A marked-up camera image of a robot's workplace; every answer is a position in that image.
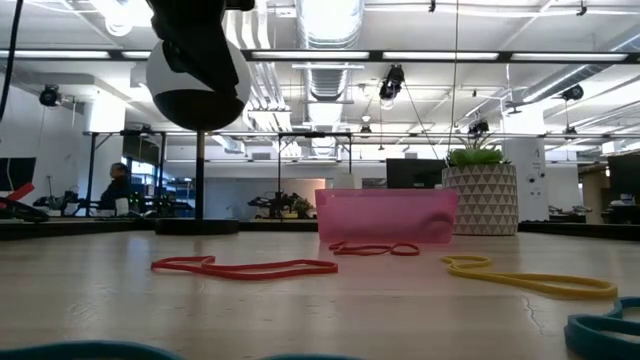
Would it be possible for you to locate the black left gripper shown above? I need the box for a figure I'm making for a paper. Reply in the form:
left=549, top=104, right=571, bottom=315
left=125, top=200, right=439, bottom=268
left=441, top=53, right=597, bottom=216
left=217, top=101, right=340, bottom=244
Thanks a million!
left=146, top=0, right=257, bottom=97

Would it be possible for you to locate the red rubber band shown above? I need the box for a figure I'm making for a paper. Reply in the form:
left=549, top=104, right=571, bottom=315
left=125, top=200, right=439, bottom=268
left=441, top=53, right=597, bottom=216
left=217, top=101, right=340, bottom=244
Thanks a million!
left=150, top=255, right=340, bottom=281
left=328, top=240, right=422, bottom=258

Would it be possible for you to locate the pink translucent plastic bin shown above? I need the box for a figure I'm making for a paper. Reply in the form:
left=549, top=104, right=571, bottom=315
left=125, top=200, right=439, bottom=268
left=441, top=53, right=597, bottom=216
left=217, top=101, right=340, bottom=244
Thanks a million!
left=314, top=188, right=460, bottom=245

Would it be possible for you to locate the yellow rubber band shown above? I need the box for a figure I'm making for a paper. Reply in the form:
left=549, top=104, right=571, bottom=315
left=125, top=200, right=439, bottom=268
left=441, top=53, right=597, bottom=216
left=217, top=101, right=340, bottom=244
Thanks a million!
left=441, top=255, right=620, bottom=301

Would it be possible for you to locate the large blue rubber band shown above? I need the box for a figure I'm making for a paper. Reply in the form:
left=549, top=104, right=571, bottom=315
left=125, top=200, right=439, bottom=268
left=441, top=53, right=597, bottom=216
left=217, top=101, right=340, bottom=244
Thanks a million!
left=563, top=295, right=640, bottom=360

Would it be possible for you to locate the white globe lamp black stand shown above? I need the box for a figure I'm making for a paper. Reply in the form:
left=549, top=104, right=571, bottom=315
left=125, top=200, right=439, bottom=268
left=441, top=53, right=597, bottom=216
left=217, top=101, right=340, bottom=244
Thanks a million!
left=144, top=38, right=253, bottom=236

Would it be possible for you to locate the white LED light strip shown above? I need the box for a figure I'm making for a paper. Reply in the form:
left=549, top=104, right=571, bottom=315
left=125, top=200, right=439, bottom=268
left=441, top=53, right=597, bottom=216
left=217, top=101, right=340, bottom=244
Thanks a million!
left=0, top=50, right=111, bottom=60
left=251, top=50, right=371, bottom=61
left=382, top=51, right=501, bottom=61
left=509, top=52, right=630, bottom=63

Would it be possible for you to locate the person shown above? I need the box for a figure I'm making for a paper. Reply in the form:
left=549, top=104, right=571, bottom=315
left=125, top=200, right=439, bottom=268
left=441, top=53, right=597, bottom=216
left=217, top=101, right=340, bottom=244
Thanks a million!
left=98, top=161, right=134, bottom=211

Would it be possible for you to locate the red and black clamp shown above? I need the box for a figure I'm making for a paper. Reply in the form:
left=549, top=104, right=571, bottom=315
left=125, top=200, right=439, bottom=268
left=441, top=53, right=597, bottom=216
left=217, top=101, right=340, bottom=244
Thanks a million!
left=0, top=182, right=50, bottom=224

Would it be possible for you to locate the black monitor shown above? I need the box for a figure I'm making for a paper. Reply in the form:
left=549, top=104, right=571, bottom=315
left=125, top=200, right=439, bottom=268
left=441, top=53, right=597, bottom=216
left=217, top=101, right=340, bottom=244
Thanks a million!
left=607, top=153, right=640, bottom=201
left=385, top=158, right=449, bottom=190

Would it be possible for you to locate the succulent in white triangle-pattern pot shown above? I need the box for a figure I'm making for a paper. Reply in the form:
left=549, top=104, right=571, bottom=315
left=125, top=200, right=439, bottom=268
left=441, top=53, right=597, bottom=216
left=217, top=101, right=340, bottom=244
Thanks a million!
left=441, top=133, right=520, bottom=237

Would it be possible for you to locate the black station frame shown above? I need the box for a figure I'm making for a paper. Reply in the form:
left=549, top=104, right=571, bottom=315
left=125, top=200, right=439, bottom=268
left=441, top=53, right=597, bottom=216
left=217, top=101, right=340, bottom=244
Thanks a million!
left=277, top=131, right=354, bottom=219
left=84, top=129, right=169, bottom=216

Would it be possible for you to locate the silver ventilation duct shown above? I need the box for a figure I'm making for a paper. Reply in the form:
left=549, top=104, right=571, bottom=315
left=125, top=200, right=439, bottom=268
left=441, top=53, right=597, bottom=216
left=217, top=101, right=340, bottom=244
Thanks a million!
left=294, top=0, right=366, bottom=101

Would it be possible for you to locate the black overhead camera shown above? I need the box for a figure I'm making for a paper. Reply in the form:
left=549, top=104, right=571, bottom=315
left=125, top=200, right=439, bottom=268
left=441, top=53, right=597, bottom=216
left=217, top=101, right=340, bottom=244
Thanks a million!
left=378, top=63, right=406, bottom=109
left=38, top=84, right=62, bottom=108
left=560, top=83, right=585, bottom=103
left=467, top=118, right=490, bottom=139

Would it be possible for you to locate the black hanging cable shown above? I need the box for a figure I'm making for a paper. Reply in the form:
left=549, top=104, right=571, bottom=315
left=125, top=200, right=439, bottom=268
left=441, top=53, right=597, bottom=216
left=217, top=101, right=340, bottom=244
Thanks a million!
left=0, top=0, right=25, bottom=123

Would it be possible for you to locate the black wall screen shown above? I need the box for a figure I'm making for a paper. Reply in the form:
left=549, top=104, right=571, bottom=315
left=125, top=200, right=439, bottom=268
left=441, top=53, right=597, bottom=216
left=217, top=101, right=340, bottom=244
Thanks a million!
left=0, top=157, right=37, bottom=192

